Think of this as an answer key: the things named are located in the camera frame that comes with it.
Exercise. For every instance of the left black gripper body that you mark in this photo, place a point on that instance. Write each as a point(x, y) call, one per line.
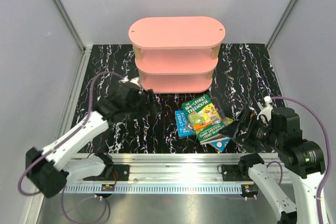
point(131, 107)

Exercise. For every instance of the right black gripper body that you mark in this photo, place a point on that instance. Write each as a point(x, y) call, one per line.
point(264, 134)

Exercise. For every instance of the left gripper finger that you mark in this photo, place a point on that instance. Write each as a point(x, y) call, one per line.
point(151, 97)
point(147, 110)

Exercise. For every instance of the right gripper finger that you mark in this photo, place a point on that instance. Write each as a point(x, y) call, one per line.
point(238, 140)
point(245, 117)

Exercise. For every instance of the blue back-cover treehouse book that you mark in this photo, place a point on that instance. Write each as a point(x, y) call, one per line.
point(220, 145)

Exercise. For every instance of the green 104-storey treehouse book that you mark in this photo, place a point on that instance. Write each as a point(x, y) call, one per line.
point(205, 119)

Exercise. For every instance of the yellow-green 65-storey treehouse book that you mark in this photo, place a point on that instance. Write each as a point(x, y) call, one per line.
point(227, 121)

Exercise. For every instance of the dark tale of two cities book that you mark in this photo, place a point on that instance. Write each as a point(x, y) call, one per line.
point(217, 106)

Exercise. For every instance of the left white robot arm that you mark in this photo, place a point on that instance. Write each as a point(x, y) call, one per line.
point(52, 168)

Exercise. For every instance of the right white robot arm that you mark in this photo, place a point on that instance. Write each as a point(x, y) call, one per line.
point(303, 159)

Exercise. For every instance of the black marble mat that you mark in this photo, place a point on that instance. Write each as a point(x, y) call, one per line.
point(244, 75)

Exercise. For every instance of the blue 26-storey treehouse book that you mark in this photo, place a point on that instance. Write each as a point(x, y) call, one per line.
point(183, 126)

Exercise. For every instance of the pink three-tier shelf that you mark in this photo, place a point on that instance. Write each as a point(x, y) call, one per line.
point(176, 54)

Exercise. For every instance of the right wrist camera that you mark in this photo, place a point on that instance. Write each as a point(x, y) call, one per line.
point(265, 109)

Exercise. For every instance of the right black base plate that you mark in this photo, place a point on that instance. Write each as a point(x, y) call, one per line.
point(232, 173)

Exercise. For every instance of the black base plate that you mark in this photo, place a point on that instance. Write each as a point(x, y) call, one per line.
point(120, 172)
point(232, 173)

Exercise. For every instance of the aluminium mounting rail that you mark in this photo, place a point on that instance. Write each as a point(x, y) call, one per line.
point(189, 169)

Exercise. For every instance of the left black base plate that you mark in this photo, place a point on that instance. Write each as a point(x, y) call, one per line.
point(120, 172)

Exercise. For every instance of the white slotted cable duct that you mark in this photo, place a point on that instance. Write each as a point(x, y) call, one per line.
point(121, 188)

